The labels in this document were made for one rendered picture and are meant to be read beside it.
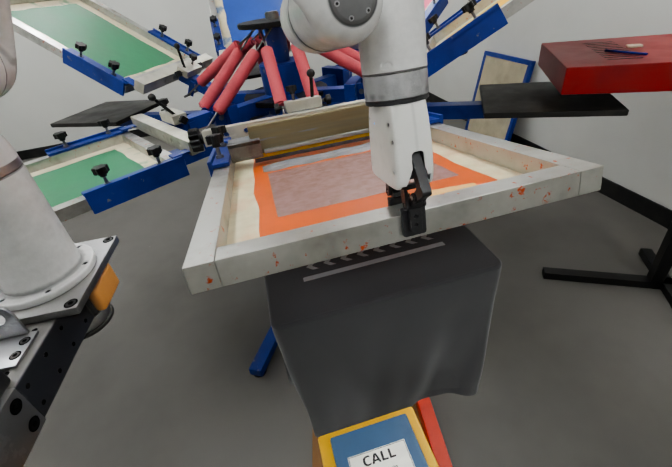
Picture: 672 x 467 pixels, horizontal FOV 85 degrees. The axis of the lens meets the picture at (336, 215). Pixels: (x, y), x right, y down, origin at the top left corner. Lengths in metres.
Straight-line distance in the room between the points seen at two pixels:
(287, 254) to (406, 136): 0.20
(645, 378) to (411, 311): 1.37
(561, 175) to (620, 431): 1.31
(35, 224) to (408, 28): 0.49
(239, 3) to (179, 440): 2.49
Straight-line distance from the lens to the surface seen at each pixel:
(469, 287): 0.75
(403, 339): 0.78
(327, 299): 0.68
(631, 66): 1.55
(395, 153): 0.42
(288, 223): 0.60
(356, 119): 1.04
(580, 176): 0.62
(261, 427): 1.68
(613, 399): 1.86
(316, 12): 0.35
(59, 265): 0.60
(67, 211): 1.27
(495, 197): 0.54
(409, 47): 0.43
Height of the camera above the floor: 1.44
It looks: 33 degrees down
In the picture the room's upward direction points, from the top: 8 degrees counter-clockwise
